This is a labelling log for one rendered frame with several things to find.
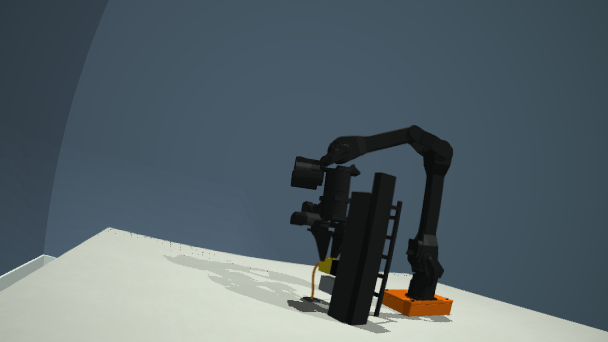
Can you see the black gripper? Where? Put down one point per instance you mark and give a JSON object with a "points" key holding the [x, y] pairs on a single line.
{"points": [[334, 207]]}

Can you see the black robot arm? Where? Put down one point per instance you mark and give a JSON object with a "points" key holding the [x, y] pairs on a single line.
{"points": [[437, 154]]}

